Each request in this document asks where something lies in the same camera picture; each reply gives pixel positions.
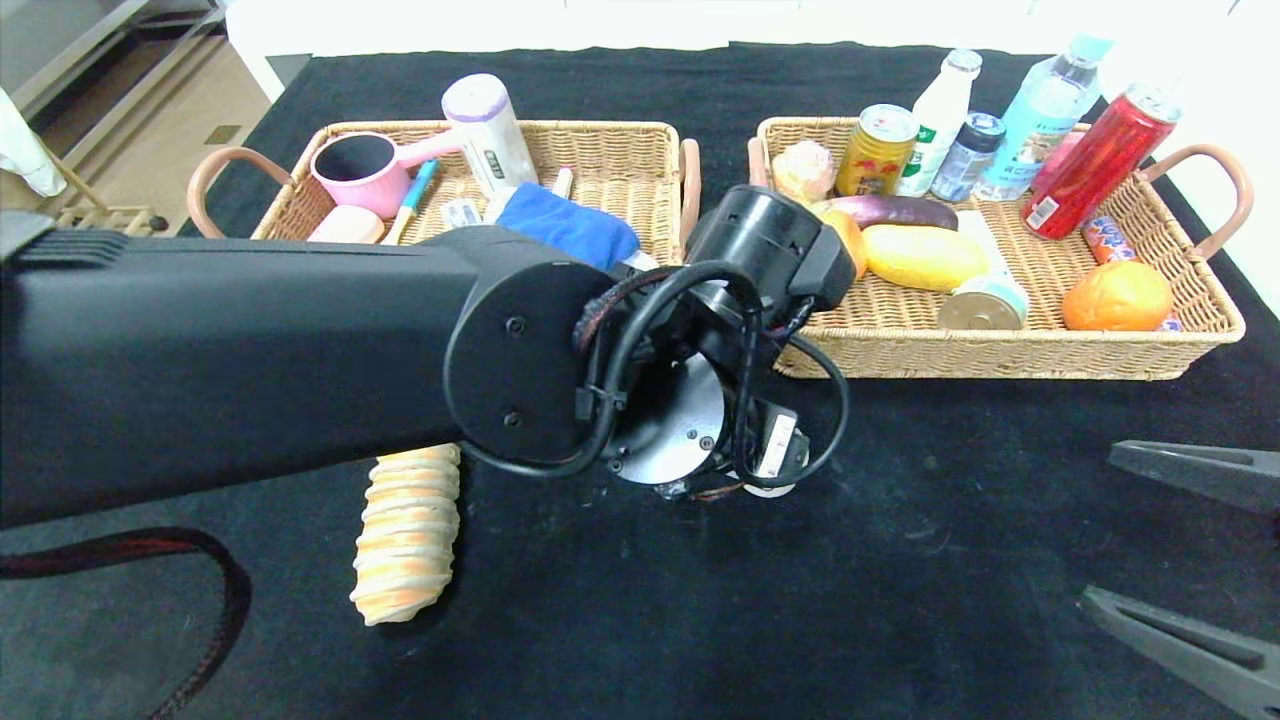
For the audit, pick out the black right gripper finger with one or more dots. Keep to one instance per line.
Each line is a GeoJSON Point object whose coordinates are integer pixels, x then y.
{"type": "Point", "coordinates": [1200, 470]}
{"type": "Point", "coordinates": [1200, 655]}

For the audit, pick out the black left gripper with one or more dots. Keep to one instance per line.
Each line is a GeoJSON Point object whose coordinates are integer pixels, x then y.
{"type": "Point", "coordinates": [779, 446]}

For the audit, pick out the round orange fruit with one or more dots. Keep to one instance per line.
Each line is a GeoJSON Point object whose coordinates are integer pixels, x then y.
{"type": "Point", "coordinates": [852, 245]}

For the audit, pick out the yellow oblong fruit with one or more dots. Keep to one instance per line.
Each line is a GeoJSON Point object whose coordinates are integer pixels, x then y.
{"type": "Point", "coordinates": [925, 258]}

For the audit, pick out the white tin can gold lid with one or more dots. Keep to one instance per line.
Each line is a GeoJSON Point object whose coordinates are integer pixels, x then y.
{"type": "Point", "coordinates": [985, 310]}

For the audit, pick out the blue microfibre towel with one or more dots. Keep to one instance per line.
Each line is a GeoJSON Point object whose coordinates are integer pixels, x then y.
{"type": "Point", "coordinates": [570, 225]}

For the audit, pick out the striped bread roll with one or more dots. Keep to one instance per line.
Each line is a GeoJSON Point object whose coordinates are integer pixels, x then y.
{"type": "Point", "coordinates": [405, 560]}

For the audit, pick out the wicker basket with food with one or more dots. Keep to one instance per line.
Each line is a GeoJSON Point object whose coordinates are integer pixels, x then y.
{"type": "Point", "coordinates": [1000, 350]}

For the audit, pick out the wicker basket with utensils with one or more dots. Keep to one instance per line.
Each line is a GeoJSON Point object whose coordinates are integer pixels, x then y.
{"type": "Point", "coordinates": [620, 160]}

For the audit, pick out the orange fruit with smooth skin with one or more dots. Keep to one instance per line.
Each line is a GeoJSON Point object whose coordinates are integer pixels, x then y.
{"type": "Point", "coordinates": [1115, 298]}

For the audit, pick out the orange snack packet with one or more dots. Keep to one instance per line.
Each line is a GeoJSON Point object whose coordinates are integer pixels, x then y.
{"type": "Point", "coordinates": [1105, 240]}

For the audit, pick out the purple eggplant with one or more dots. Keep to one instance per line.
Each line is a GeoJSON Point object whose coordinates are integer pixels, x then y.
{"type": "Point", "coordinates": [890, 210]}

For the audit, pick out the pink yellow cupcake toy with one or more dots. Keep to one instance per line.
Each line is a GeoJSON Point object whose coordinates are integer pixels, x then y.
{"type": "Point", "coordinates": [805, 170]}

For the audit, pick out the green white candy box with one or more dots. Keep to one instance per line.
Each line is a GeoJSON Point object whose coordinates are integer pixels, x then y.
{"type": "Point", "coordinates": [985, 235]}

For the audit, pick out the yellow drink can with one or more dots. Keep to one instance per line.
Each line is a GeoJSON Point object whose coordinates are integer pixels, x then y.
{"type": "Point", "coordinates": [875, 160]}

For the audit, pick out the red drink can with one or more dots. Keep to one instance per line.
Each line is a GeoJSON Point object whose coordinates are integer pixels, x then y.
{"type": "Point", "coordinates": [1095, 165]}

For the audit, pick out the white pen pink tip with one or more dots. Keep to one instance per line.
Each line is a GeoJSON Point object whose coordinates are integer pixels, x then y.
{"type": "Point", "coordinates": [563, 183]}

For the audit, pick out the small grey capped bottle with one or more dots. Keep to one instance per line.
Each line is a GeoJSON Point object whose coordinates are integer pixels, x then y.
{"type": "Point", "coordinates": [965, 160]}

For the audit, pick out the white milk bottle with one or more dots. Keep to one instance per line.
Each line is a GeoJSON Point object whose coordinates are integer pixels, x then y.
{"type": "Point", "coordinates": [940, 120]}

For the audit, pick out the clear water bottle blue cap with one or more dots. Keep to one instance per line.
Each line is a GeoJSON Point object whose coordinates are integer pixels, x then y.
{"type": "Point", "coordinates": [1040, 120]}

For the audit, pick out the clear cutlery case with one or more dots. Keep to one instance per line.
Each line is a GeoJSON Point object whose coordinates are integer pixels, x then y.
{"type": "Point", "coordinates": [460, 213]}

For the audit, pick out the beige tumbler purple lid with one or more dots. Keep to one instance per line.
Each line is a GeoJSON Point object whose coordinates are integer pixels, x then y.
{"type": "Point", "coordinates": [495, 140]}

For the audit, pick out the pink saucepan cup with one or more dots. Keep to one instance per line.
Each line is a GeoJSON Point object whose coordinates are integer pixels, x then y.
{"type": "Point", "coordinates": [385, 195]}

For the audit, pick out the pink lotion bottle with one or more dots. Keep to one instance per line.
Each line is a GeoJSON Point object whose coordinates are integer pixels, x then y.
{"type": "Point", "coordinates": [348, 225]}

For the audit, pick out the white table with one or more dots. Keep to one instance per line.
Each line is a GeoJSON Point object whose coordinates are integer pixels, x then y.
{"type": "Point", "coordinates": [290, 30]}

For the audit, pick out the wooden rolling rack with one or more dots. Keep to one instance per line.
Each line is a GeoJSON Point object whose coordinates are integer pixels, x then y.
{"type": "Point", "coordinates": [110, 217]}

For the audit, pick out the grey framed low platform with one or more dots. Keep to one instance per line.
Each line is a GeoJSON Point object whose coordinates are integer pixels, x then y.
{"type": "Point", "coordinates": [140, 60]}

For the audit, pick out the white hanging cloth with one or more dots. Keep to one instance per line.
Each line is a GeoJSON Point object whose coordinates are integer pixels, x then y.
{"type": "Point", "coordinates": [25, 145]}

